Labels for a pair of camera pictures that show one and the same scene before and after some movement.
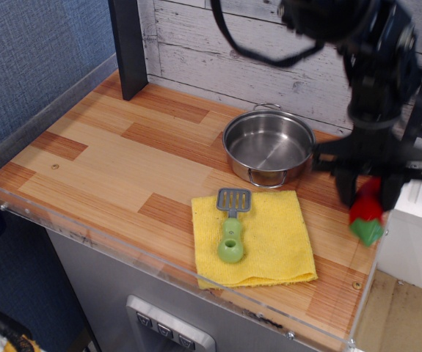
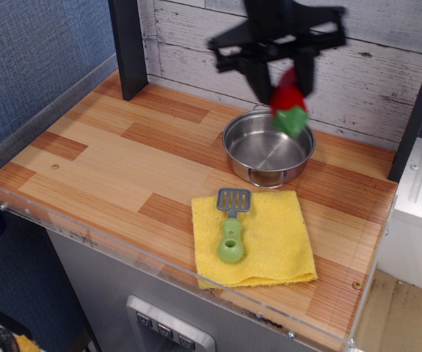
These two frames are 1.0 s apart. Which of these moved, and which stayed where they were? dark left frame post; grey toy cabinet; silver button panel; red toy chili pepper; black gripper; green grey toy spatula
Moved: red toy chili pepper; black gripper
Stayed: green grey toy spatula; silver button panel; grey toy cabinet; dark left frame post
